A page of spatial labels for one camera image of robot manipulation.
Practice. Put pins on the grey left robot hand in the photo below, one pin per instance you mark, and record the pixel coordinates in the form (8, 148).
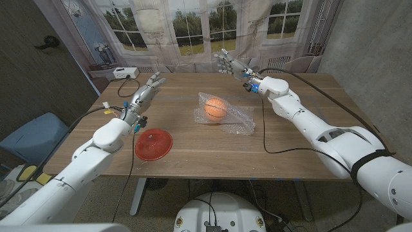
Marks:
(141, 100)

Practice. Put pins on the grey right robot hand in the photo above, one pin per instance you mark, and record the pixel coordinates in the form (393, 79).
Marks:
(238, 69)

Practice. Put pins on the orange mini basketball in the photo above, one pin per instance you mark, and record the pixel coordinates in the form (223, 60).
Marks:
(215, 109)

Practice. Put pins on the clear bubble wrap sheet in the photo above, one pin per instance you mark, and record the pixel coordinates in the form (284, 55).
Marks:
(241, 124)

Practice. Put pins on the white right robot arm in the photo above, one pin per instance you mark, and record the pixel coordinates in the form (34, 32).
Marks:
(328, 135)

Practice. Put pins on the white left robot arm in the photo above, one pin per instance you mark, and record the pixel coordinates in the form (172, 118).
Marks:
(80, 164)

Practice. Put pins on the red plastic plate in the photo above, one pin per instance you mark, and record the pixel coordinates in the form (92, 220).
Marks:
(154, 145)

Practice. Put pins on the white power strip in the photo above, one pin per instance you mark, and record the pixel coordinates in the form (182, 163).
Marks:
(125, 73)

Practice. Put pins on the printed window backdrop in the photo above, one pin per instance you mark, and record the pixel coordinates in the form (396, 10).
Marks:
(180, 32)

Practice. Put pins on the white table leg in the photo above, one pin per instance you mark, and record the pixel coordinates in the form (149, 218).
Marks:
(138, 196)

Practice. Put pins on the dark brown door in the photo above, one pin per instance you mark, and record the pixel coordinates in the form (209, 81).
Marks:
(38, 83)

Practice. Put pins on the blue plastic stool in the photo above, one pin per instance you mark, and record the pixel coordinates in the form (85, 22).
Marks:
(35, 138)

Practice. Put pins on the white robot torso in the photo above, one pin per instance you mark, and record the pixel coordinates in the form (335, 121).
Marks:
(225, 209)

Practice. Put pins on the grey table leg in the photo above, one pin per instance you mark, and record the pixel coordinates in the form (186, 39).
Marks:
(303, 201)

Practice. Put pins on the black floor power box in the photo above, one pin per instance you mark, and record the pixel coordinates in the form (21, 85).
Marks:
(280, 227)

